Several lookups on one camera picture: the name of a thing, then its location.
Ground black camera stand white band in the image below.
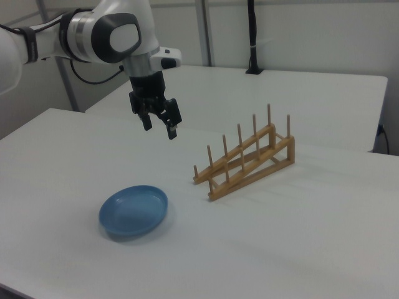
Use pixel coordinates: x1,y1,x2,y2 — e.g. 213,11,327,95
245,0,264,75

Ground grey slanted frame post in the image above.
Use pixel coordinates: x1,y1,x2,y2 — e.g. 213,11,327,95
39,0,79,112

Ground black wall cable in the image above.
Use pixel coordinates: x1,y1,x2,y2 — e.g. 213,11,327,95
377,123,390,155

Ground blue plastic plate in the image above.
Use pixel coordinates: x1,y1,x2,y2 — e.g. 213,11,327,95
99,184,170,242

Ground grey double partition post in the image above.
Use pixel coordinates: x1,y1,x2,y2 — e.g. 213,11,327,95
195,0,216,67

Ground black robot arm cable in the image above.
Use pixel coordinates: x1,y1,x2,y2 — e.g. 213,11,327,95
0,18,130,85

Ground wooden plate rack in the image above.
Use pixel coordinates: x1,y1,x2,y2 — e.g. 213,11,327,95
192,103,296,202

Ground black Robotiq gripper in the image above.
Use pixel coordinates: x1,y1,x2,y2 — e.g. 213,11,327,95
128,72,183,140

